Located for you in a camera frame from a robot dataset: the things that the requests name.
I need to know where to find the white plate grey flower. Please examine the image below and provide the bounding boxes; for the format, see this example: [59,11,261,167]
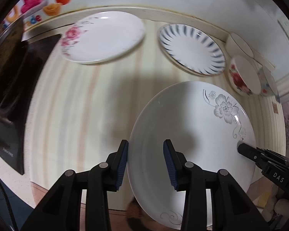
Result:
[127,81,256,229]

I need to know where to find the white bowl blue pink pattern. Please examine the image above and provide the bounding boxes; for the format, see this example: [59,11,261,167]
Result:
[257,66,278,96]

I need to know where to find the white bowl red flowers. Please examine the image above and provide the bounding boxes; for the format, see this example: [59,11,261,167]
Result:
[228,55,261,96]

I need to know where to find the plain white bowl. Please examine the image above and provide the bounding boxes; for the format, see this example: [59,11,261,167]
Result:
[225,32,254,59]

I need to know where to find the white plate blue stripes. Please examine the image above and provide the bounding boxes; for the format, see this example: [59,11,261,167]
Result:
[158,23,226,76]

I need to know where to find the white plate pink flowers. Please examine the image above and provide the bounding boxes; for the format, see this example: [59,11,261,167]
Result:
[60,11,145,64]

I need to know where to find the white gloved right hand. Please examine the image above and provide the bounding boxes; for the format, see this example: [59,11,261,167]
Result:
[261,185,289,228]

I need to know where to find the brown label on mat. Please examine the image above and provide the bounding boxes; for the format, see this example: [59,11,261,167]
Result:
[272,102,278,114]

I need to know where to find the black stove top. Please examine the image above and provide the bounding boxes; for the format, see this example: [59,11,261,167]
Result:
[0,18,60,175]

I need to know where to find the black cable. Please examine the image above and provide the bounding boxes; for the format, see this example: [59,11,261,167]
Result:
[0,165,19,231]

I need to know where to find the colourful fruit wall sticker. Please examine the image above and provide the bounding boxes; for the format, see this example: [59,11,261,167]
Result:
[1,0,71,30]

